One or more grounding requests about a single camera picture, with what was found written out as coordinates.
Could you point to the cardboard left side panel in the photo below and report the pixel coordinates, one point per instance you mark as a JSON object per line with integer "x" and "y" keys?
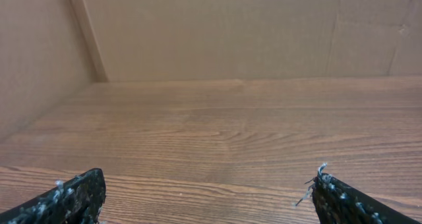
{"x": 47, "y": 54}

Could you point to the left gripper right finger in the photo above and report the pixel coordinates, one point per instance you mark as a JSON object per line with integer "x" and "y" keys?
{"x": 336, "y": 202}

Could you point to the cardboard panel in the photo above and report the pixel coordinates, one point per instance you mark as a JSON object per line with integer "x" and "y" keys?
{"x": 47, "y": 54}
{"x": 146, "y": 40}

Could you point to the cardboard back panel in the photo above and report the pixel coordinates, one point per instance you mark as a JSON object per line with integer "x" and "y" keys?
{"x": 146, "y": 40}

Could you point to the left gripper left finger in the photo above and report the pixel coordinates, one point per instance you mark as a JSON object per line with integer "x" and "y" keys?
{"x": 78, "y": 201}

